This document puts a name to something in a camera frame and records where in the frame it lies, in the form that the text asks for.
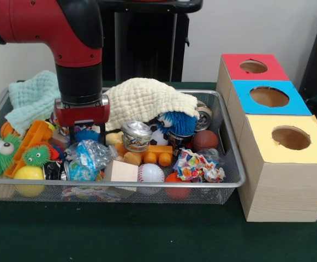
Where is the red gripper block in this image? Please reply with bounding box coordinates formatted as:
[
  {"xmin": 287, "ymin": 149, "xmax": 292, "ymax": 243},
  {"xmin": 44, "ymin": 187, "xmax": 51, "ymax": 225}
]
[{"xmin": 53, "ymin": 95, "xmax": 112, "ymax": 148}]

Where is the clear blue plastic bag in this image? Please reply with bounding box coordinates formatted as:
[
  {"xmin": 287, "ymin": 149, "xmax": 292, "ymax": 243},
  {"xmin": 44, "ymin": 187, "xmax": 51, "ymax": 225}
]
[{"xmin": 64, "ymin": 139, "xmax": 118, "ymax": 171}]

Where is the mint green cloth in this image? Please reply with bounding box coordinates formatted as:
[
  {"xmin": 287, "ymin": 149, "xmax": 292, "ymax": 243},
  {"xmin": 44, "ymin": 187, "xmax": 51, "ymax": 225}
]
[{"xmin": 4, "ymin": 70, "xmax": 62, "ymax": 136}]

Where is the shallow mesh bin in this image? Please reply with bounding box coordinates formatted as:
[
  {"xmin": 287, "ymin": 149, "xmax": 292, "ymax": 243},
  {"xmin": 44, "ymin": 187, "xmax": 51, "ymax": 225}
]
[{"xmin": 0, "ymin": 85, "xmax": 247, "ymax": 205}]

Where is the wooden box with three holes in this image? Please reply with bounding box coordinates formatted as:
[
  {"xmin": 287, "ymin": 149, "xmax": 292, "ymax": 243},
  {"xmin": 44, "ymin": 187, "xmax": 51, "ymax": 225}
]
[{"xmin": 216, "ymin": 53, "xmax": 317, "ymax": 223}]

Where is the crushed silver can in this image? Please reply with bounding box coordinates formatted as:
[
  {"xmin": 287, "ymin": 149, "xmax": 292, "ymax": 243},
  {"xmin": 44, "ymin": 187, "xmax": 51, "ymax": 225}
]
[{"xmin": 121, "ymin": 121, "xmax": 153, "ymax": 152}]

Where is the plain wooden cube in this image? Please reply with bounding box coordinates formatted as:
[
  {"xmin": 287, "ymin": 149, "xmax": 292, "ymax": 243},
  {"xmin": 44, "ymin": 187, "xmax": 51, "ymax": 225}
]
[{"xmin": 103, "ymin": 160, "xmax": 139, "ymax": 183}]

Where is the yellow ball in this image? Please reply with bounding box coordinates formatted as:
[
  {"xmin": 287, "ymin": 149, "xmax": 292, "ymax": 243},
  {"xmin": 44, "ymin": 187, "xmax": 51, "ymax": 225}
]
[{"xmin": 13, "ymin": 165, "xmax": 46, "ymax": 197}]

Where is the cream waffle cloth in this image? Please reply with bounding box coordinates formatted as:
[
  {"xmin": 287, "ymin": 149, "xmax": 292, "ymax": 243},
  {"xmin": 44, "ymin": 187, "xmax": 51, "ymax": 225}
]
[{"xmin": 103, "ymin": 78, "xmax": 200, "ymax": 132}]

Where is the white baseball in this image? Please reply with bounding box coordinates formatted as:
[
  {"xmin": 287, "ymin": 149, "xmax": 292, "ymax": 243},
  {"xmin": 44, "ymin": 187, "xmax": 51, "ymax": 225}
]
[{"xmin": 137, "ymin": 163, "xmax": 165, "ymax": 196}]

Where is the small orange basketball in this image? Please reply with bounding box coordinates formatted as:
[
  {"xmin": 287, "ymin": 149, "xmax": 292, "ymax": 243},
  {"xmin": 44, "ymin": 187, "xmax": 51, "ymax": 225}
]
[{"xmin": 0, "ymin": 121, "xmax": 20, "ymax": 138}]

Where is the crumpled colourful paper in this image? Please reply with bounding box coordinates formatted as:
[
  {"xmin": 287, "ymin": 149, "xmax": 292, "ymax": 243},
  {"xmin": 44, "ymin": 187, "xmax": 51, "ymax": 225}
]
[{"xmin": 173, "ymin": 148, "xmax": 226, "ymax": 183}]

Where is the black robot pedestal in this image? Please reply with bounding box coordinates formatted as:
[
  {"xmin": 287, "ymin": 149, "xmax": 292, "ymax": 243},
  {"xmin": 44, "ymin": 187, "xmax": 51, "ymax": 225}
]
[{"xmin": 98, "ymin": 0, "xmax": 204, "ymax": 82}]

